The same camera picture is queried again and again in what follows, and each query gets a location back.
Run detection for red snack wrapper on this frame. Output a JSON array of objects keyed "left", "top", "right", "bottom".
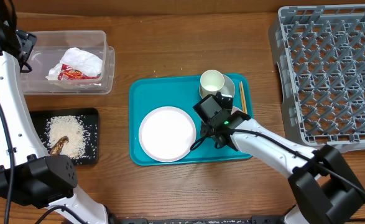
[{"left": 58, "top": 64, "right": 98, "bottom": 80}]

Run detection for large white plate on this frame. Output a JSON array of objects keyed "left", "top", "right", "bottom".
[{"left": 138, "top": 106, "right": 196, "bottom": 163}]

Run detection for large white tissue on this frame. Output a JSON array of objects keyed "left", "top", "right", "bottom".
[{"left": 46, "top": 47, "right": 103, "bottom": 80}]

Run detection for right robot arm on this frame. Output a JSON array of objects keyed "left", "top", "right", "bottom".
[{"left": 191, "top": 93, "right": 365, "bottom": 223}]

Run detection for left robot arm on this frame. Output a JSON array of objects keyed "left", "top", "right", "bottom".
[{"left": 0, "top": 1, "right": 117, "bottom": 223}]

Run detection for black waste tray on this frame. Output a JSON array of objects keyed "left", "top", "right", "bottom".
[{"left": 30, "top": 108, "right": 99, "bottom": 166}]

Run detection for grey dishwasher rack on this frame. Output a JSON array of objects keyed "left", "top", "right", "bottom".
[{"left": 269, "top": 4, "right": 365, "bottom": 152}]

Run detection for grey small bowl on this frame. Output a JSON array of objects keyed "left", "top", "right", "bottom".
[{"left": 220, "top": 74, "right": 235, "bottom": 98}]

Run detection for white paper cup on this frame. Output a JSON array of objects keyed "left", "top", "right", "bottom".
[{"left": 200, "top": 70, "right": 225, "bottom": 98}]

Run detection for wooden chopstick left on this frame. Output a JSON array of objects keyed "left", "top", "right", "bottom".
[{"left": 239, "top": 82, "right": 247, "bottom": 114}]

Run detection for wooden chopstick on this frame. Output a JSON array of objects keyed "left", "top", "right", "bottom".
[
  {"left": 239, "top": 82, "right": 247, "bottom": 114},
  {"left": 240, "top": 81, "right": 249, "bottom": 115}
]

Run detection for wooden chopstick right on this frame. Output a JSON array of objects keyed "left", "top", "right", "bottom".
[{"left": 240, "top": 81, "right": 249, "bottom": 115}]

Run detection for clear plastic bin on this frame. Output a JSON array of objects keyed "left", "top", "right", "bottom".
[{"left": 20, "top": 30, "right": 115, "bottom": 95}]

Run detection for pile of rice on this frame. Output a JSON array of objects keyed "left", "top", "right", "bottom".
[{"left": 45, "top": 115, "right": 90, "bottom": 159}]

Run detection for brown food scrap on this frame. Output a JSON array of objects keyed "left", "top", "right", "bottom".
[{"left": 50, "top": 136, "right": 69, "bottom": 156}]

